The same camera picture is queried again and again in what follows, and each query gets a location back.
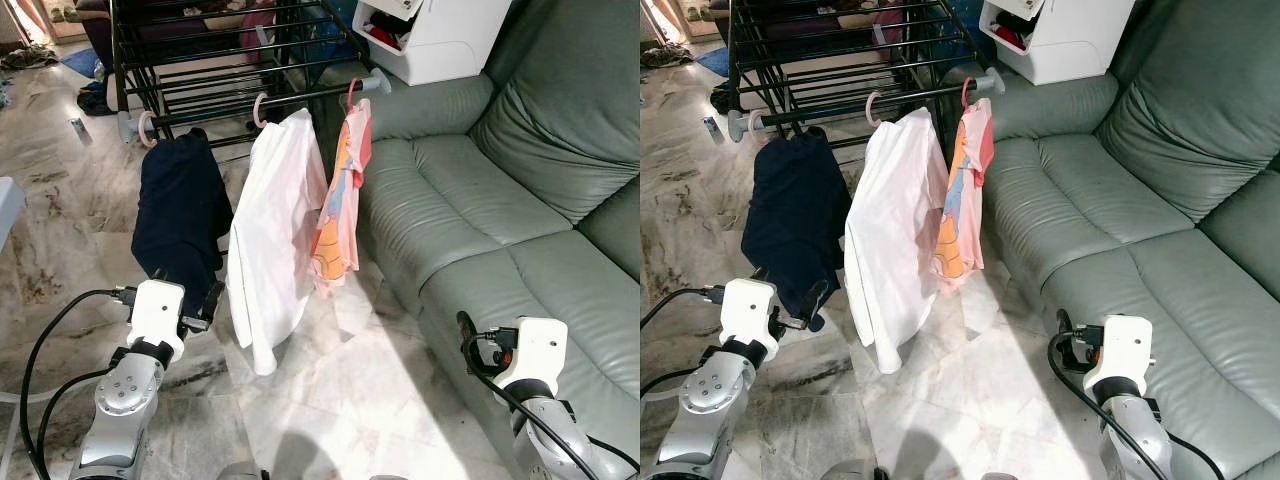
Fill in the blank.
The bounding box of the navy blue garment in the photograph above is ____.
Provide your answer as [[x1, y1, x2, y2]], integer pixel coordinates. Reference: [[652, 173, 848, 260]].
[[132, 128, 234, 293], [742, 128, 849, 306]]

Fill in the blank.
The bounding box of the white storage cabinet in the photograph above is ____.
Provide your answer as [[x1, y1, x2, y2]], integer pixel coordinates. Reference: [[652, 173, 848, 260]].
[[978, 0, 1136, 86], [352, 0, 513, 87]]

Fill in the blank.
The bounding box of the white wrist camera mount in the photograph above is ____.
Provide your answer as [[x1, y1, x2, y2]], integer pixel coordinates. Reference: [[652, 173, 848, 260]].
[[1083, 315, 1153, 399], [128, 280, 188, 363], [495, 318, 569, 401], [718, 279, 781, 363]]

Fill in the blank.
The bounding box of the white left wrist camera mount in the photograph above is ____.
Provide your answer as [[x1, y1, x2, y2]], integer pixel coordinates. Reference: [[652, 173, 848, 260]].
[[128, 280, 188, 363], [718, 279, 781, 363]]

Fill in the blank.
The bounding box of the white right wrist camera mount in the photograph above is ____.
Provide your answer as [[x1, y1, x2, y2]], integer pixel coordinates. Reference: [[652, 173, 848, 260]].
[[1083, 315, 1153, 399], [495, 318, 569, 401]]

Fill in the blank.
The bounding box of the white t-shirt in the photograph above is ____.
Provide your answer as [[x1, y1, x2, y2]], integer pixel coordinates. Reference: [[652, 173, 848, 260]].
[[845, 108, 949, 376], [227, 108, 329, 377]]

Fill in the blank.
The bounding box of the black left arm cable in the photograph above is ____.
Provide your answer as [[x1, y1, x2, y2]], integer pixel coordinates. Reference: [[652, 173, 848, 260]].
[[640, 286, 725, 401], [20, 286, 137, 480]]

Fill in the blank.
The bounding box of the pink orange child garment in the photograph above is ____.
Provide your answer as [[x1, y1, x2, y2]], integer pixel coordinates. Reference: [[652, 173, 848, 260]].
[[930, 98, 996, 296], [312, 98, 373, 299]]

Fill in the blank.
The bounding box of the grey clothes pile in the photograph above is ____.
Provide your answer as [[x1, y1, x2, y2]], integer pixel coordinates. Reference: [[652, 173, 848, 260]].
[[640, 42, 693, 69], [0, 45, 61, 71]]

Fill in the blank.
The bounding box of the grey-green leather sofa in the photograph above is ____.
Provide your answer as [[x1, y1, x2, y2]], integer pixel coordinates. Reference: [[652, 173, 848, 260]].
[[340, 0, 641, 480], [945, 0, 1280, 480]]

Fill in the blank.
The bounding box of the black clothes drying rack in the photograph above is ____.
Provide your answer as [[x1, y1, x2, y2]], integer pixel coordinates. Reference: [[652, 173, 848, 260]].
[[722, 0, 1006, 146], [108, 0, 393, 147]]

